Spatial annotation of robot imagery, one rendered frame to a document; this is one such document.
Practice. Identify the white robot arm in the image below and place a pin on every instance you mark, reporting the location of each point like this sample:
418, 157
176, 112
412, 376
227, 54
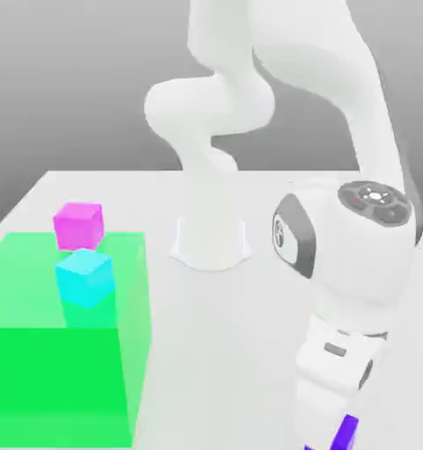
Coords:
355, 246

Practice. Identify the small blue cube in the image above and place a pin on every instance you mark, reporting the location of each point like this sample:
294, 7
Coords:
347, 433

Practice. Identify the small magenta cube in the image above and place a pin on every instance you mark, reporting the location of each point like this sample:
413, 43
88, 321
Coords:
78, 226

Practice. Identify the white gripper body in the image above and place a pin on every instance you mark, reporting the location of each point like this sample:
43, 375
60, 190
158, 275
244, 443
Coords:
320, 411

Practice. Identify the large green box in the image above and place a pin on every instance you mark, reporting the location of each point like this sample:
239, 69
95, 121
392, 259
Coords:
49, 379

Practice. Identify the small cyan cube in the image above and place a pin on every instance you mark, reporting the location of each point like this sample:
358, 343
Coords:
85, 277

